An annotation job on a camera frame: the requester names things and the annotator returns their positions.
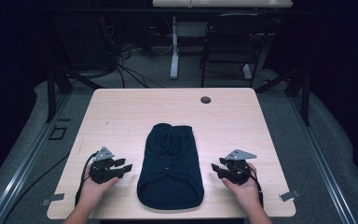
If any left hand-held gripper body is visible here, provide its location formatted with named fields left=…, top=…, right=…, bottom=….
left=88, top=147, right=119, bottom=185

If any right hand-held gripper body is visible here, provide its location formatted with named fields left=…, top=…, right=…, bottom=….
left=222, top=148, right=258, bottom=187

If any dark navy sleeveless garment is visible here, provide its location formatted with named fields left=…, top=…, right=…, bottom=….
left=136, top=122, right=205, bottom=211

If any person's right hand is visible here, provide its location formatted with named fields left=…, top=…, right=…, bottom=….
left=221, top=162, right=264, bottom=213

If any person's left hand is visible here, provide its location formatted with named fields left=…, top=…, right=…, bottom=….
left=78, top=162, right=119, bottom=209

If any grey tape strip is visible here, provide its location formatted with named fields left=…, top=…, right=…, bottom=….
left=278, top=189, right=302, bottom=203
left=41, top=192, right=66, bottom=207

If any black metal stand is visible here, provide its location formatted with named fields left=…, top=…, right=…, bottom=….
left=255, top=64, right=312, bottom=127
left=44, top=63, right=104, bottom=123

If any white power strip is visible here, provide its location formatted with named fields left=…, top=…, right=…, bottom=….
left=241, top=63, right=254, bottom=80

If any white desk leg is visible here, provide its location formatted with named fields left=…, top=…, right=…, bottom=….
left=170, top=15, right=180, bottom=80

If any black folding chair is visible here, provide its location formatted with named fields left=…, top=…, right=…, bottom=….
left=199, top=11, right=276, bottom=89

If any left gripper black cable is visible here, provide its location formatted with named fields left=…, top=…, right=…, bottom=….
left=74, top=151, right=99, bottom=208

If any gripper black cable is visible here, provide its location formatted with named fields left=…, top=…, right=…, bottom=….
left=247, top=166, right=265, bottom=209
left=74, top=151, right=99, bottom=208

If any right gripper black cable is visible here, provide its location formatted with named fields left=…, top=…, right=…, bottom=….
left=247, top=166, right=265, bottom=209

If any black floor cable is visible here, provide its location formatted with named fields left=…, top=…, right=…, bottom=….
left=2, top=152, right=71, bottom=224

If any aluminium floor rail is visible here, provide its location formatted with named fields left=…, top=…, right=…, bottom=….
left=287, top=92, right=358, bottom=224
left=0, top=92, right=73, bottom=224

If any bundle of floor cables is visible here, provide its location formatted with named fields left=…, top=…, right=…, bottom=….
left=113, top=41, right=173, bottom=90

